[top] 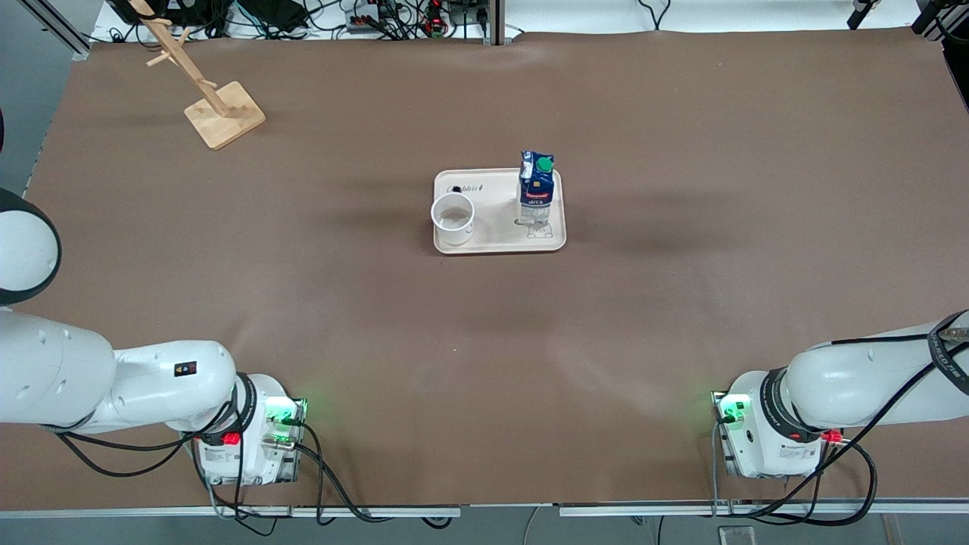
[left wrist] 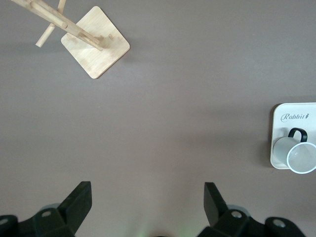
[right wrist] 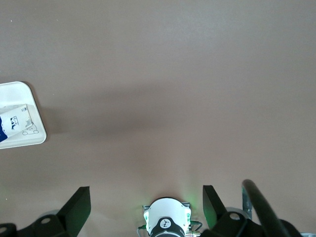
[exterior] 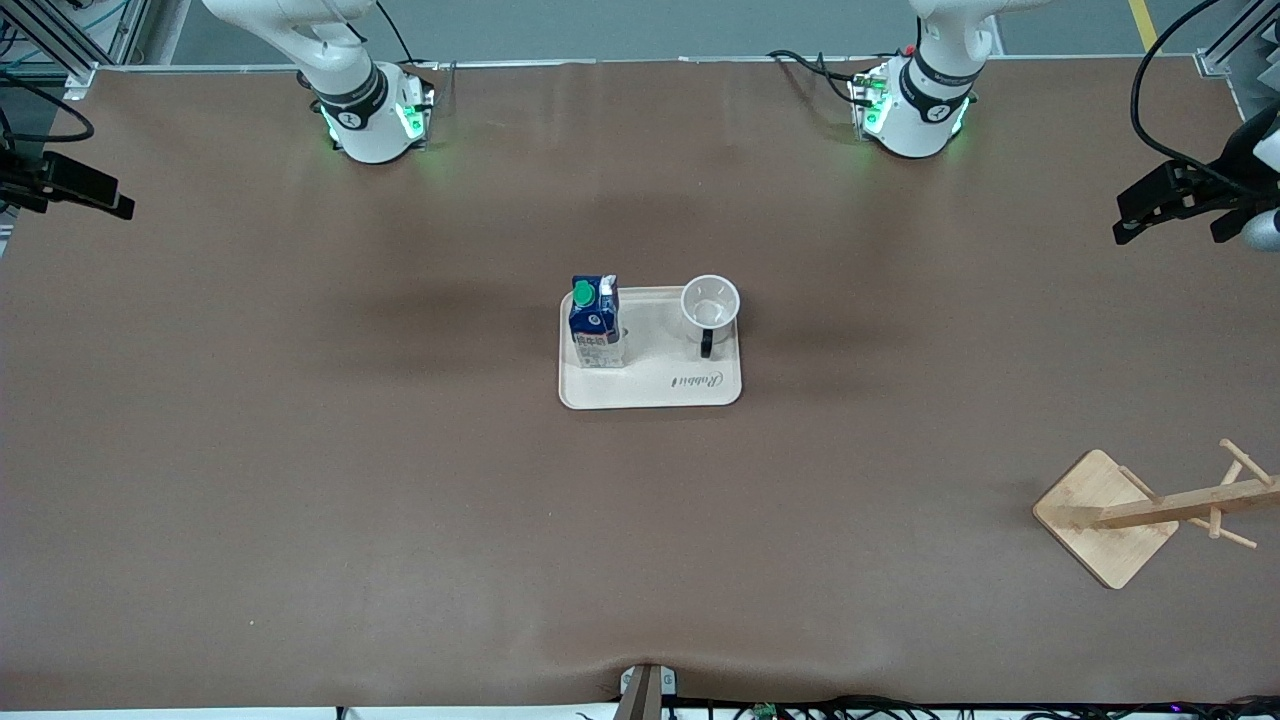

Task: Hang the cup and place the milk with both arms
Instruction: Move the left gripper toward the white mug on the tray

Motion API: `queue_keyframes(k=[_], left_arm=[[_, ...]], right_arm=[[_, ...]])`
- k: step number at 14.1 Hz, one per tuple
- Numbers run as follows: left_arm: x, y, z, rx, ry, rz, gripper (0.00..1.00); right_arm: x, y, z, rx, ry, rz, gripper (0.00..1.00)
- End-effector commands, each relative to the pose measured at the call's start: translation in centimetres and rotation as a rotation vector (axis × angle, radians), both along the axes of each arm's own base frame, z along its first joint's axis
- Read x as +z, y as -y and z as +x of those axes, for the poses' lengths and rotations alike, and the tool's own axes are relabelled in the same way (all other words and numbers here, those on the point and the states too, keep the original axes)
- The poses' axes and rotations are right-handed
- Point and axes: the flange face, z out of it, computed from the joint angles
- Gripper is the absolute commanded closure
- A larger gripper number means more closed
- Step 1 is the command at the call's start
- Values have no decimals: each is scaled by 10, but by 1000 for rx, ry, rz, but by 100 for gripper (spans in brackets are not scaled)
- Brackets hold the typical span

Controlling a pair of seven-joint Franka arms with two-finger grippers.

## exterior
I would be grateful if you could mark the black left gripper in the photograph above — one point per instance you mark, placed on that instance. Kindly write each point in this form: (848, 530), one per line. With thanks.
(1219, 186)

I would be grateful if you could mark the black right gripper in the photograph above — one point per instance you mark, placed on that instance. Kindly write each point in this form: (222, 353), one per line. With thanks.
(20, 180)

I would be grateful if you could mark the blue milk carton green cap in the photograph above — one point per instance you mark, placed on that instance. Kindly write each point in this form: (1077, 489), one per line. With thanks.
(595, 320)

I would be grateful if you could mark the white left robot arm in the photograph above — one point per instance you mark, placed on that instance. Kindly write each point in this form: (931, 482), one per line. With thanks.
(925, 95)

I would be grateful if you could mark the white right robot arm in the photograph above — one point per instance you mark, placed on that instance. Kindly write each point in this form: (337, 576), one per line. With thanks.
(350, 85)

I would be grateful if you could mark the wooden mug tree stand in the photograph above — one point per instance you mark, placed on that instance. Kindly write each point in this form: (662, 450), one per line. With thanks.
(1105, 520)

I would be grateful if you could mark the cream plastic tray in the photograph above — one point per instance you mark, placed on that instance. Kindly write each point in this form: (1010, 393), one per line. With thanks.
(650, 385)

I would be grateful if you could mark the aluminium frame post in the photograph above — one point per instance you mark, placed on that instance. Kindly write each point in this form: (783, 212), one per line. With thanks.
(60, 35)
(1240, 40)

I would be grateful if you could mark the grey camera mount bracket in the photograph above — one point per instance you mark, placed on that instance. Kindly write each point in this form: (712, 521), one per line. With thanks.
(645, 690)

